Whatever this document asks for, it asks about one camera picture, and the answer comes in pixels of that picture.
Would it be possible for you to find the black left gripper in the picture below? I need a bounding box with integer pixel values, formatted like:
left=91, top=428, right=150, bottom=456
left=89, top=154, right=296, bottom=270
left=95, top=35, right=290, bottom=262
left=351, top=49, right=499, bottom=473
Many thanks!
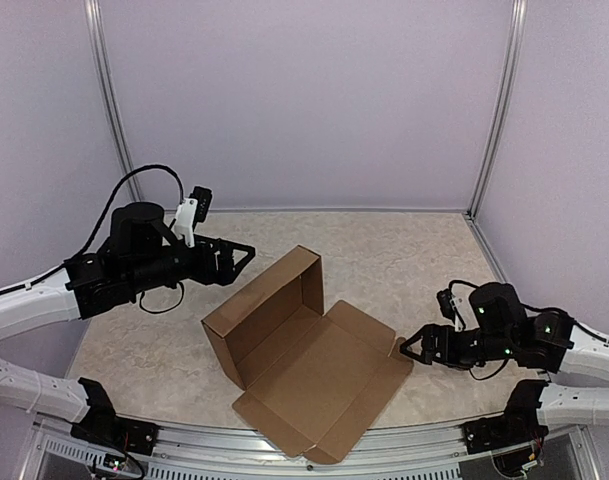
left=127, top=235, right=255, bottom=295

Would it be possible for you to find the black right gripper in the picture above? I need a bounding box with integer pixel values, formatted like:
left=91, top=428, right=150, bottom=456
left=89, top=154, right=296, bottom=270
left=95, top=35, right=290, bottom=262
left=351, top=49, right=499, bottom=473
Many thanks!
left=400, top=322, right=516, bottom=371

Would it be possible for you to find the brown cardboard box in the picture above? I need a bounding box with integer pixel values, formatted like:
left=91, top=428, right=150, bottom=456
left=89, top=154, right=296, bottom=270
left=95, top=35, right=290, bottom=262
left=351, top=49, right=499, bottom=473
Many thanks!
left=202, top=246, right=414, bottom=465

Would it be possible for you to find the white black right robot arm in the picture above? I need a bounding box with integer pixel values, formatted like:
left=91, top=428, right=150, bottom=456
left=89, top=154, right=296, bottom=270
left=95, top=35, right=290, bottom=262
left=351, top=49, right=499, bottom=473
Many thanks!
left=399, top=282, right=609, bottom=444

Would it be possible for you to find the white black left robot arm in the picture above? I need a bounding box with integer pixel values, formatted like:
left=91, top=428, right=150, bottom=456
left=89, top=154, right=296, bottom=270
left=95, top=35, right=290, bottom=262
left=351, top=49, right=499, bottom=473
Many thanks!
left=0, top=198, right=255, bottom=445

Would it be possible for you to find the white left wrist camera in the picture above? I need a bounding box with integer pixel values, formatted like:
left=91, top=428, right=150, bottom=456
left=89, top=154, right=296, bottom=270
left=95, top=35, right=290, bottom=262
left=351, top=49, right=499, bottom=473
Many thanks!
left=170, top=186, right=213, bottom=248

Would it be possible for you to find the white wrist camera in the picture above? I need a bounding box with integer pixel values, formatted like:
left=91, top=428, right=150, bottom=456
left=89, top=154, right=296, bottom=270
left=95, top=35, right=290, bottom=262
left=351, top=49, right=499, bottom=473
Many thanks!
left=170, top=186, right=213, bottom=248
left=436, top=289, right=467, bottom=332

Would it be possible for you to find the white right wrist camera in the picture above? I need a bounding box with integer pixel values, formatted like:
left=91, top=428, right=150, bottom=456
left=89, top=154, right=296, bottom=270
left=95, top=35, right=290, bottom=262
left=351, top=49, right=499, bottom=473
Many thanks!
left=436, top=289, right=467, bottom=332

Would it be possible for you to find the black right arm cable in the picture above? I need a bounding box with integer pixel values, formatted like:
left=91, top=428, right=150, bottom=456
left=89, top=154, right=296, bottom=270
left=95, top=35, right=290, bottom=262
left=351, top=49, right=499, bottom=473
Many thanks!
left=447, top=279, right=609, bottom=351

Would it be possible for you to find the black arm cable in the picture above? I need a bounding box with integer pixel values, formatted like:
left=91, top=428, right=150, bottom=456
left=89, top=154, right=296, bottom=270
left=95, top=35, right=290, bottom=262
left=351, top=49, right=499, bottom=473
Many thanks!
left=447, top=279, right=609, bottom=351
left=76, top=163, right=185, bottom=256

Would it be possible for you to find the aluminium front rail frame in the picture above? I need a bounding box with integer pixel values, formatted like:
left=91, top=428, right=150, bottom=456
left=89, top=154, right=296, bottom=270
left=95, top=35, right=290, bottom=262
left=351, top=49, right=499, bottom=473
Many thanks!
left=31, top=394, right=600, bottom=480

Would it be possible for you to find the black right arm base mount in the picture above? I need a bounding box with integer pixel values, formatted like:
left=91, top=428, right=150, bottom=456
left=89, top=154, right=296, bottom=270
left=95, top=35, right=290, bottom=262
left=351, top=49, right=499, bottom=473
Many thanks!
left=461, top=380, right=549, bottom=454

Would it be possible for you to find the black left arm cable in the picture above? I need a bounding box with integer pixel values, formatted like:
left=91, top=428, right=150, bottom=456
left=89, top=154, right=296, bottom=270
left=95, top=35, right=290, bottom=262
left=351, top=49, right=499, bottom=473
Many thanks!
left=76, top=163, right=185, bottom=256

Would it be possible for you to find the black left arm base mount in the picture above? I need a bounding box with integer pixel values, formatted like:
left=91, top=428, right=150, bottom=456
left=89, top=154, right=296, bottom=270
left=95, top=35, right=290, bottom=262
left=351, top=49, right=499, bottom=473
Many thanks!
left=70, top=378, right=160, bottom=456

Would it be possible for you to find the right aluminium frame post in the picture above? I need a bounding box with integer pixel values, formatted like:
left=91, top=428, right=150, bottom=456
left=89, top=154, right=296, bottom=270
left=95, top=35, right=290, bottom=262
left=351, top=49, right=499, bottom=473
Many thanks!
left=467, top=0, right=528, bottom=223

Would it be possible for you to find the aluminium frame post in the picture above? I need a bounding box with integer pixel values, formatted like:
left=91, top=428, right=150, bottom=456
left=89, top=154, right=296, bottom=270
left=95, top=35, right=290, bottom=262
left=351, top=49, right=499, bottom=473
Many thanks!
left=467, top=0, right=528, bottom=223
left=83, top=0, right=134, bottom=175

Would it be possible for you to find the left aluminium frame post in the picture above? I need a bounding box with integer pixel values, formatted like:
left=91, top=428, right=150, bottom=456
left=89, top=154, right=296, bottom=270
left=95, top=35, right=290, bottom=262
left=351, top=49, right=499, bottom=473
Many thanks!
left=83, top=0, right=134, bottom=175

